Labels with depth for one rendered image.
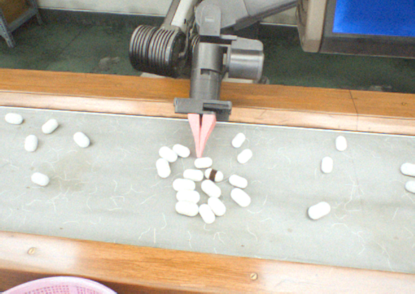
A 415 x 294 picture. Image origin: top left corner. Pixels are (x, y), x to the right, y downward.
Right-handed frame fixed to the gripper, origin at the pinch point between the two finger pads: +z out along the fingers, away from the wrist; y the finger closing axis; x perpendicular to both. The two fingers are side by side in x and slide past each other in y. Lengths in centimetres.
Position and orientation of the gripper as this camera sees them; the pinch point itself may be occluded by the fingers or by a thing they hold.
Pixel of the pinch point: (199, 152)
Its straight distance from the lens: 59.7
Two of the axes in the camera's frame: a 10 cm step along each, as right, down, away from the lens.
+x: 0.7, 1.0, 9.9
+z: -0.9, 9.9, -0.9
